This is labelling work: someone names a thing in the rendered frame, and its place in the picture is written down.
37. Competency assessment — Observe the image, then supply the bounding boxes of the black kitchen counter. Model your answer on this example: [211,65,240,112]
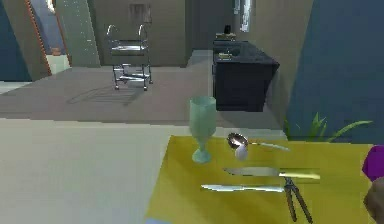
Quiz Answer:
[212,39,280,113]

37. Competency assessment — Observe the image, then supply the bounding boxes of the dark grey pliers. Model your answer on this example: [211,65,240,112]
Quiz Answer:
[283,176,314,224]

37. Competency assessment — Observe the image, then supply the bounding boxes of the pale green goblet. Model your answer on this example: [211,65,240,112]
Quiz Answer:
[189,96,218,165]

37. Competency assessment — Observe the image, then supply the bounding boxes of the silver ladle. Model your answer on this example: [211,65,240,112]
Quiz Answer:
[226,132,291,152]

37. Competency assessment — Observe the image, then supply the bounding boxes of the chrome serving cart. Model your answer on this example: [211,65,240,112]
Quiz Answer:
[105,23,154,92]

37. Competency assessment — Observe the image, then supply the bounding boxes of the silver butter knife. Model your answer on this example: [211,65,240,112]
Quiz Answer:
[200,184,286,194]

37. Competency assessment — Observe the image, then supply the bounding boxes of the yellow table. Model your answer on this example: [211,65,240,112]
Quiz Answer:
[143,134,384,224]

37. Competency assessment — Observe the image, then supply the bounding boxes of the window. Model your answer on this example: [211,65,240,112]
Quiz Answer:
[233,0,253,34]

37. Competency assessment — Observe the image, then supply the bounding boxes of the green house plant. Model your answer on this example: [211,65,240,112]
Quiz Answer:
[283,112,374,143]

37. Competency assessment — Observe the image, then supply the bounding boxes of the orange framed mirror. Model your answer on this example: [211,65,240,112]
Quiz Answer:
[23,0,73,77]

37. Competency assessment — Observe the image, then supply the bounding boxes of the purple round object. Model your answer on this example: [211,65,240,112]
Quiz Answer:
[361,144,384,183]

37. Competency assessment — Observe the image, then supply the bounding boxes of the brown round object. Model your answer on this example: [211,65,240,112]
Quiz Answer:
[363,177,384,224]

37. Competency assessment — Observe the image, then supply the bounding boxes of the knife with yellow handle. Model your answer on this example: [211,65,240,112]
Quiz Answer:
[223,166,321,181]

